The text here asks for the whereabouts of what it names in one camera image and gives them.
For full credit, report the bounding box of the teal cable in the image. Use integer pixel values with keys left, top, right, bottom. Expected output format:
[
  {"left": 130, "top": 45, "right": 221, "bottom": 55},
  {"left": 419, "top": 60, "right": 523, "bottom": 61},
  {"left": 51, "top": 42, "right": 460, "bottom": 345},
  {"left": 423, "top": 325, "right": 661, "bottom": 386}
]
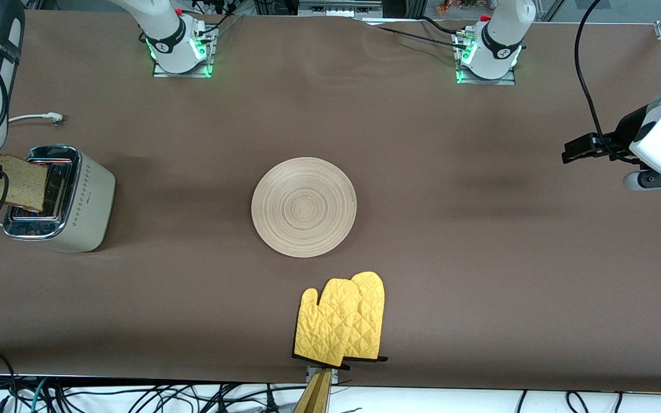
[{"left": 29, "top": 377, "right": 51, "bottom": 413}]

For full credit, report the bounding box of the wooden beam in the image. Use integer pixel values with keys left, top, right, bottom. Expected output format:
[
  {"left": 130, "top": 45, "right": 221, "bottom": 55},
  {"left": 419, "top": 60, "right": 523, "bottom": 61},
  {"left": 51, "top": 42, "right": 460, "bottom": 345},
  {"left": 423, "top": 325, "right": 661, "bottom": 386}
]
[{"left": 293, "top": 368, "right": 332, "bottom": 413}]

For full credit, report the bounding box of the small metal bracket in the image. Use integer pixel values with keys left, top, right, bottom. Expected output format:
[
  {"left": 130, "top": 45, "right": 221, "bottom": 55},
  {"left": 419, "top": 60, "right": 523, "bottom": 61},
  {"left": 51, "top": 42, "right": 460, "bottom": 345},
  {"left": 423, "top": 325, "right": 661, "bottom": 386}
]
[{"left": 306, "top": 366, "right": 340, "bottom": 385}]

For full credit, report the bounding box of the white toaster power cord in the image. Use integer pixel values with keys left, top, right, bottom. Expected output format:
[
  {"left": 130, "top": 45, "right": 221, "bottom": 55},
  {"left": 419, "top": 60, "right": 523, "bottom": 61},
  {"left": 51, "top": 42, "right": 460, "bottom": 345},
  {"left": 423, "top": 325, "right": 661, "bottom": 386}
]
[{"left": 0, "top": 112, "right": 64, "bottom": 226}]

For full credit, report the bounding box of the cream chrome two-slot toaster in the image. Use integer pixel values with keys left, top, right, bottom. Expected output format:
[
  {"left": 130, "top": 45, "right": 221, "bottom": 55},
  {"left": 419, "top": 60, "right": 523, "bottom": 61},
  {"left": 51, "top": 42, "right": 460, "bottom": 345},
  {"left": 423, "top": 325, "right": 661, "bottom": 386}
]
[{"left": 2, "top": 145, "right": 116, "bottom": 254}]

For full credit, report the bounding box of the grey power strip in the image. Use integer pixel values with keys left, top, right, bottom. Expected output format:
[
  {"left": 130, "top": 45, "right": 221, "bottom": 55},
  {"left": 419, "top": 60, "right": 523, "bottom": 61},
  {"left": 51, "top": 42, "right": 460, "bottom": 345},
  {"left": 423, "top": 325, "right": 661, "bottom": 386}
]
[{"left": 298, "top": 0, "right": 383, "bottom": 18}]

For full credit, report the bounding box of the round wooden plate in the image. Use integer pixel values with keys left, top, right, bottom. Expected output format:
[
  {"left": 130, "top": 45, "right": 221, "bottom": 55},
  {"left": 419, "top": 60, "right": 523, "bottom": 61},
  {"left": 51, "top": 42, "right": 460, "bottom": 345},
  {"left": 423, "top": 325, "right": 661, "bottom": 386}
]
[{"left": 251, "top": 157, "right": 358, "bottom": 259}]

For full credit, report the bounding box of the brown bread slice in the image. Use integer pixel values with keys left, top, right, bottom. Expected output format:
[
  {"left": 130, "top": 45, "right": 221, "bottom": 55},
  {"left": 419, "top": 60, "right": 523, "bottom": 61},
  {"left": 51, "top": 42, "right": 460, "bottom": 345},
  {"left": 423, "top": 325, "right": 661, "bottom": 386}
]
[{"left": 0, "top": 153, "right": 50, "bottom": 213}]

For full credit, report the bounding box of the orange decoration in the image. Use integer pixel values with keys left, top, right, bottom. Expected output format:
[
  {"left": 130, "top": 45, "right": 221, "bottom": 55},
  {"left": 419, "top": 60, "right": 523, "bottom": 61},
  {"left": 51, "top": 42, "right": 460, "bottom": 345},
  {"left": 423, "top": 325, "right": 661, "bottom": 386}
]
[{"left": 437, "top": 0, "right": 493, "bottom": 15}]

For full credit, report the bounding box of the black base cable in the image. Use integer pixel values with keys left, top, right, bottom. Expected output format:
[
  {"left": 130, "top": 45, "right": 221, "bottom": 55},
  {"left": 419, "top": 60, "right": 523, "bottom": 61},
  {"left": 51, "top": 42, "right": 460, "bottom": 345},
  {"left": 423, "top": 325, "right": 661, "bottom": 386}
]
[
  {"left": 364, "top": 16, "right": 472, "bottom": 50},
  {"left": 192, "top": 0, "right": 246, "bottom": 36}
]

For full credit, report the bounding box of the yellow quilted oven mitt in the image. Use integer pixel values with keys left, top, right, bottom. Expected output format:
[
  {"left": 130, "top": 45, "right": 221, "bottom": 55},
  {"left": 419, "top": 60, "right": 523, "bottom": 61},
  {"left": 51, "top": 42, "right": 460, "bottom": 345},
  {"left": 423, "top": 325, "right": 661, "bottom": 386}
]
[
  {"left": 342, "top": 271, "right": 389, "bottom": 364},
  {"left": 293, "top": 278, "right": 364, "bottom": 368}
]

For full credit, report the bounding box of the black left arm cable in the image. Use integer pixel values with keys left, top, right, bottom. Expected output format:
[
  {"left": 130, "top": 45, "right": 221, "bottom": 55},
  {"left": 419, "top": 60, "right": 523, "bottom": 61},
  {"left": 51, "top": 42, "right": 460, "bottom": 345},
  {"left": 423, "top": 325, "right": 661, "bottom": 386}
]
[{"left": 574, "top": 0, "right": 619, "bottom": 160}]

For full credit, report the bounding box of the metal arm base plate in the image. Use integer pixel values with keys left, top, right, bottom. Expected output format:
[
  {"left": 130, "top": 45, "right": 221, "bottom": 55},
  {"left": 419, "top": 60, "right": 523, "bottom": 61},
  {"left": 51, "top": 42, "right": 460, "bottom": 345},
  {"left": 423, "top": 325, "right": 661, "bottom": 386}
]
[
  {"left": 455, "top": 29, "right": 518, "bottom": 86},
  {"left": 152, "top": 26, "right": 217, "bottom": 79}
]

